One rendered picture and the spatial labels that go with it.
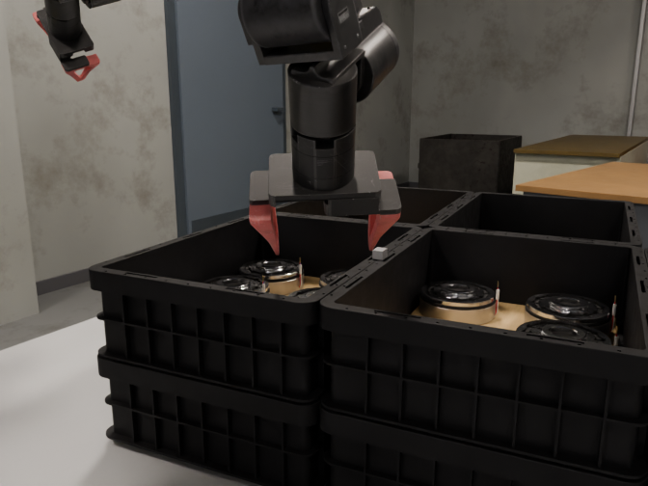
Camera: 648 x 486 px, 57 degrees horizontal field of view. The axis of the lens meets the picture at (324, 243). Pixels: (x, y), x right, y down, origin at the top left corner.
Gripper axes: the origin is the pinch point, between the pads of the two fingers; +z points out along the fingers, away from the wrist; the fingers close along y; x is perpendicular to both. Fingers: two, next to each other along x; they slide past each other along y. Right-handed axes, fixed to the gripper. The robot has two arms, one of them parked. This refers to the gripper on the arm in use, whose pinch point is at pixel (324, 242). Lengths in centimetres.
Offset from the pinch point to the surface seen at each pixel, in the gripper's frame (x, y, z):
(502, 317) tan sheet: -6.1, -24.8, 21.5
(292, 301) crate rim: 6.3, 3.4, 1.6
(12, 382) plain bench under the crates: -9, 48, 36
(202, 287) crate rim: 2.0, 12.9, 3.8
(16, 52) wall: -270, 152, 106
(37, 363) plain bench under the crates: -15, 47, 39
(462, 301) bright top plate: -5.9, -18.5, 17.4
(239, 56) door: -397, 44, 175
